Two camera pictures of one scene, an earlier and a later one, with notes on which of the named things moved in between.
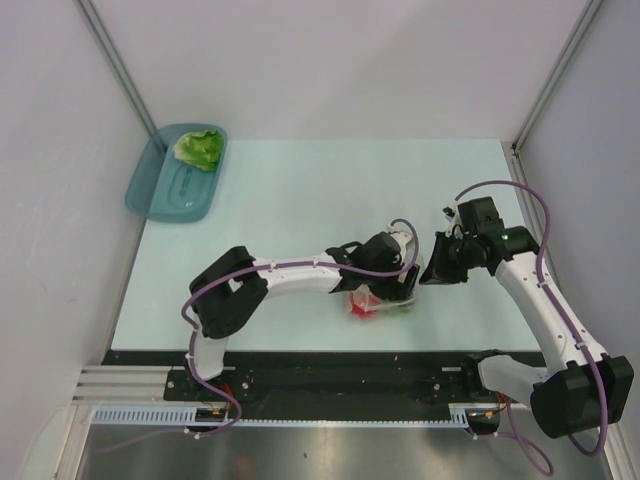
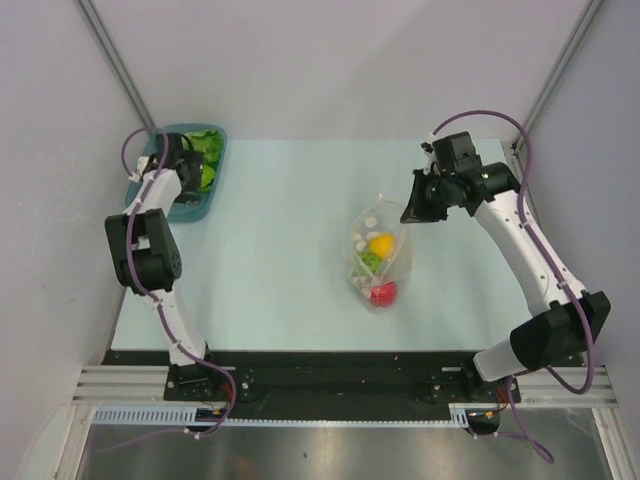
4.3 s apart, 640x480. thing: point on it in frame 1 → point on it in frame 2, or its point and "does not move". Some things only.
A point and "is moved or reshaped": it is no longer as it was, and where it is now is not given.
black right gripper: x=438 y=272 → x=417 y=211
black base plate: x=326 y=380 does not move
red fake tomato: x=364 y=307 is moved or reshaped
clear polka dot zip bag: x=361 y=300 is moved or reshaped
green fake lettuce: x=201 y=148 does not move
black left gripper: x=394 y=290 → x=195 y=164
